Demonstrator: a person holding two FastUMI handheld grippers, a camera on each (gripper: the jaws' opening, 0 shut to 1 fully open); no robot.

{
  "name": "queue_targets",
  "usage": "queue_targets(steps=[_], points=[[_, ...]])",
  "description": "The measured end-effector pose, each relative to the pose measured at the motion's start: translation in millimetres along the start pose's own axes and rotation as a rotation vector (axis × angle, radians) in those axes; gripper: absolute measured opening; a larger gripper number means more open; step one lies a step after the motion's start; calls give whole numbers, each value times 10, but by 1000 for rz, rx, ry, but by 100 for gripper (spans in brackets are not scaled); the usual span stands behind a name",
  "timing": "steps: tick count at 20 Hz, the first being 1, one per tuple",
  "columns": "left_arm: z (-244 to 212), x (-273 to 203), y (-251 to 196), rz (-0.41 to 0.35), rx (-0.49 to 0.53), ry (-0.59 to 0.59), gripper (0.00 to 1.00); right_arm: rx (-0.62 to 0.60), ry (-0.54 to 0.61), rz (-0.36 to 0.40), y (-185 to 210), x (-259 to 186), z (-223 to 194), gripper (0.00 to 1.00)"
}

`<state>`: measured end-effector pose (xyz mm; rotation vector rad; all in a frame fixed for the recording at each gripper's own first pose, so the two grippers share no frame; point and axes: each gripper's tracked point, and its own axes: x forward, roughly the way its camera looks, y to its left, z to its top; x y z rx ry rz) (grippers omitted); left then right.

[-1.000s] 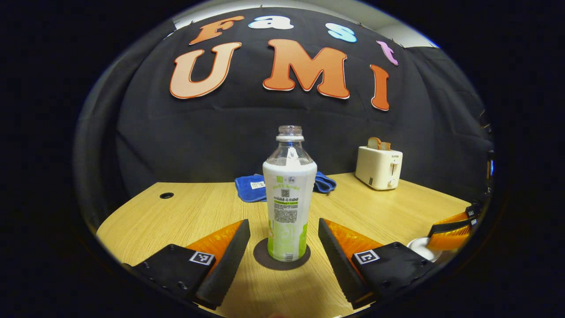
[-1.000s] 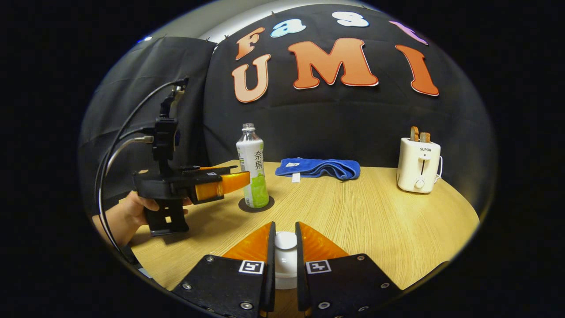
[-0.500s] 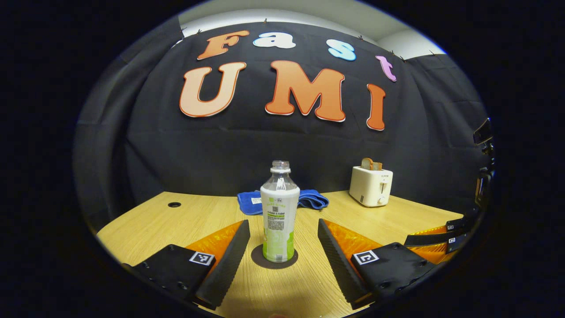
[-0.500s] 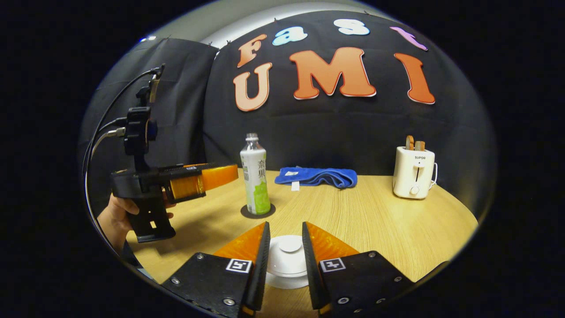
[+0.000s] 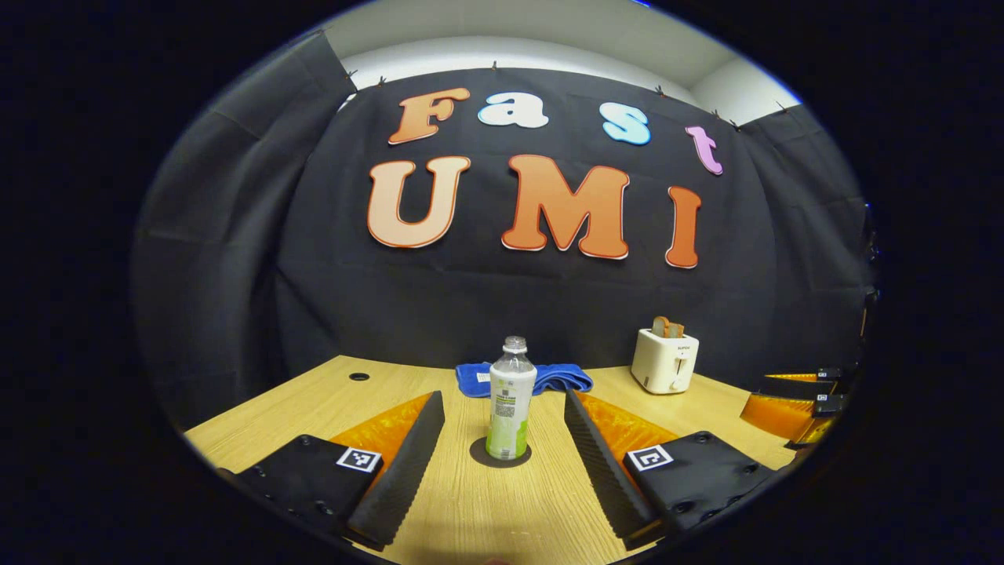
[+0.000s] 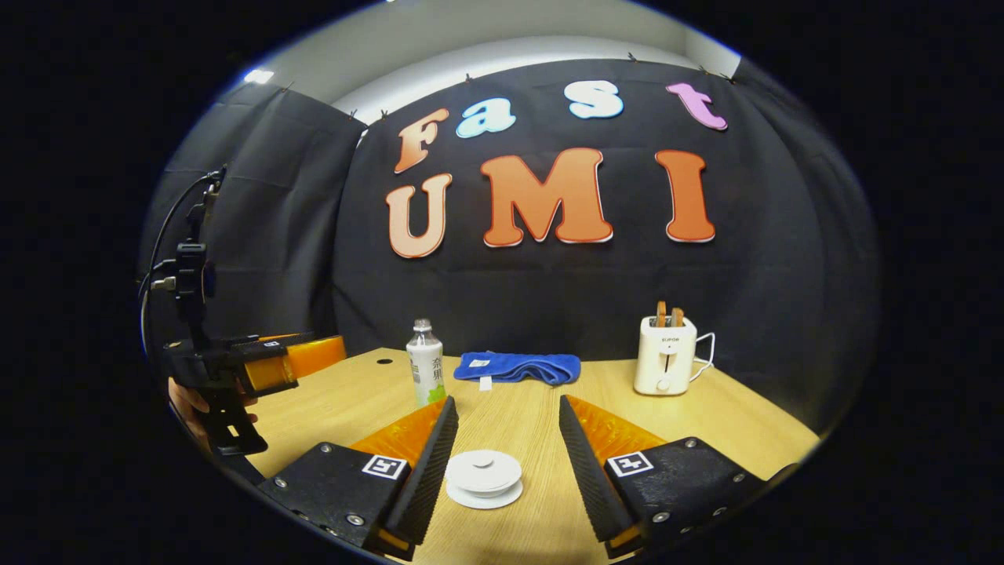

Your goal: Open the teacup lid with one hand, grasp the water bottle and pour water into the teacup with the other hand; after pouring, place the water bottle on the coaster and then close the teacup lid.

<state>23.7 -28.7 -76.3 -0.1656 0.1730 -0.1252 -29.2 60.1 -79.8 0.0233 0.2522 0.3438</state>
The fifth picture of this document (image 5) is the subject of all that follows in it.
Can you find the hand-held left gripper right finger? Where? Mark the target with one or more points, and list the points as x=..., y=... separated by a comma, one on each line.
x=604, y=479

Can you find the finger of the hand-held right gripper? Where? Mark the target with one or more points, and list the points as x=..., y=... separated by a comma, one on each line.
x=788, y=388
x=827, y=375

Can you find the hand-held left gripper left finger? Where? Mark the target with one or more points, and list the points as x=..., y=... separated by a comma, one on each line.
x=404, y=479

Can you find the dark brown round coaster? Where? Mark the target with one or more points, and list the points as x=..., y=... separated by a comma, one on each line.
x=477, y=455

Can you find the clear plastic water bottle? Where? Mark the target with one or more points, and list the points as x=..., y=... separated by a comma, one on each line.
x=510, y=400

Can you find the blue folded towel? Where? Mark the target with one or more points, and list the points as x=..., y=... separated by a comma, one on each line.
x=565, y=378

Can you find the brown toast slice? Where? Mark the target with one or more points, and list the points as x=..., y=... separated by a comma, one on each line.
x=678, y=330
x=661, y=327

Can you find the white toaster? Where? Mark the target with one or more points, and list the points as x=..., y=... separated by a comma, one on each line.
x=663, y=362

